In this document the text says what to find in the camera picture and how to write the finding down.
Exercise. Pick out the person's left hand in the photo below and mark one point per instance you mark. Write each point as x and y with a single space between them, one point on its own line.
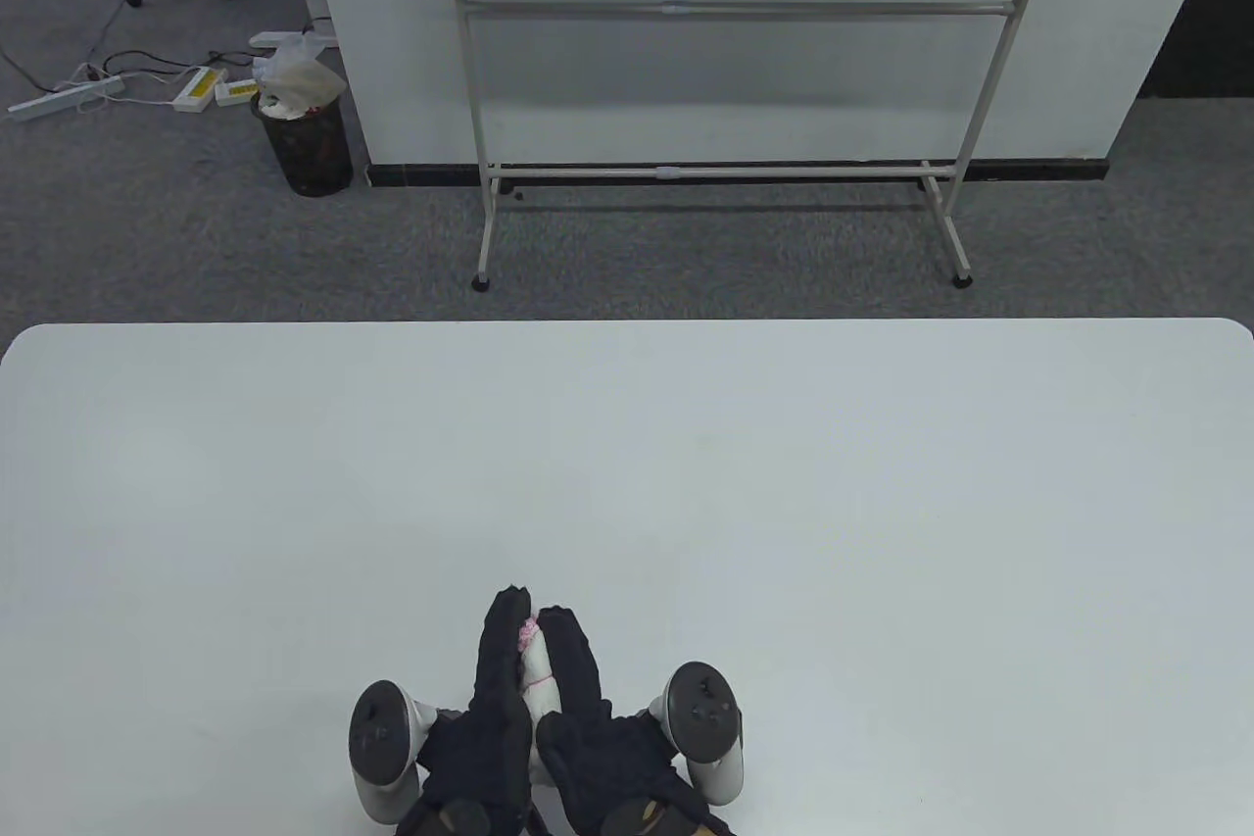
495 738

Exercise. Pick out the black mesh wastebasket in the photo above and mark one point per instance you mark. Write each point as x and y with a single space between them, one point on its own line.
309 150

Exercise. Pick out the translucent plastic bag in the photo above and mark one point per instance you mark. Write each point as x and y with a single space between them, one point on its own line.
294 76

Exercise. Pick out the white power strip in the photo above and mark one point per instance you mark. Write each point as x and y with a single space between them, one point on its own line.
64 99
269 39

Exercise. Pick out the white adapter with yellow label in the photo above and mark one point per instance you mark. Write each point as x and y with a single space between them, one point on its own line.
199 88
237 93

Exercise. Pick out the white dish cloth pink edge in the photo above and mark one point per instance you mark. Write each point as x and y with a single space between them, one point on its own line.
537 689

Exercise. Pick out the person's right hand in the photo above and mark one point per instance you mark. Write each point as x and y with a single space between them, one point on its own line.
607 767

